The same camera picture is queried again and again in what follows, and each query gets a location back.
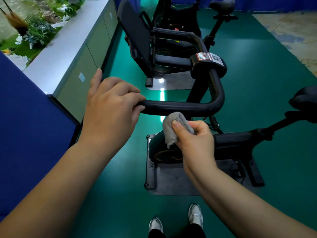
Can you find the long cabinet with grey top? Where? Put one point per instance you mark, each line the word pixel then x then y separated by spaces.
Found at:
pixel 69 47

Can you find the blue hotel banner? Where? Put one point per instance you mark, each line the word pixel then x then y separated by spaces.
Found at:
pixel 193 1

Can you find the tall thin stemmed fern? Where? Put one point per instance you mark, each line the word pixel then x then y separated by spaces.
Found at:
pixel 17 22

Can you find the person's right forearm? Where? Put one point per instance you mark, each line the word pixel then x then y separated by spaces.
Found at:
pixel 247 210

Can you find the person's right hand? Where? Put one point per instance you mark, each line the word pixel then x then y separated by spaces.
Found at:
pixel 198 148

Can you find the grey cleaning cloth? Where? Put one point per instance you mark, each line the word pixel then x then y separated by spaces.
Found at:
pixel 171 131

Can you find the large bushy fern plant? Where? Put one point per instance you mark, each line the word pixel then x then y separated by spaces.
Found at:
pixel 71 7

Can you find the person's left forearm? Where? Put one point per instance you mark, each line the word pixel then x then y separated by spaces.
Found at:
pixel 49 190

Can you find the green moss mat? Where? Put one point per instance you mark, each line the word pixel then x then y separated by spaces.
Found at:
pixel 22 50

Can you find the beige patterned rug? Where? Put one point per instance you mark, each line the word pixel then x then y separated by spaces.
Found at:
pixel 297 34

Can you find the person's left hand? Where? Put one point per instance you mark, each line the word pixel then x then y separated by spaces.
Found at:
pixel 111 111

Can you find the patch of white pebbles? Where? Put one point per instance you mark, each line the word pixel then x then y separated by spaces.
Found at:
pixel 60 22
pixel 18 61

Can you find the black tablet holder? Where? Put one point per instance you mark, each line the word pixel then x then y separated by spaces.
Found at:
pixel 133 29

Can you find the person's black trousers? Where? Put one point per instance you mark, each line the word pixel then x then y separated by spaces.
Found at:
pixel 193 231

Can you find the white sneaker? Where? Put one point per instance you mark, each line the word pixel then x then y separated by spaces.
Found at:
pixel 195 215
pixel 156 225

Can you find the grey stacked rock ornament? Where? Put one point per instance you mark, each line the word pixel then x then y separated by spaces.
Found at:
pixel 47 12

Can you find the small orange garden ornament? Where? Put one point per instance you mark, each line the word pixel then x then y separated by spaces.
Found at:
pixel 5 51

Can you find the blue wall pad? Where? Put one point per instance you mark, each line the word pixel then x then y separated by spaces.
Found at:
pixel 128 2
pixel 32 133

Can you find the variegated leaf plant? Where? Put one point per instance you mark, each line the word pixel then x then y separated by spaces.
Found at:
pixel 38 32

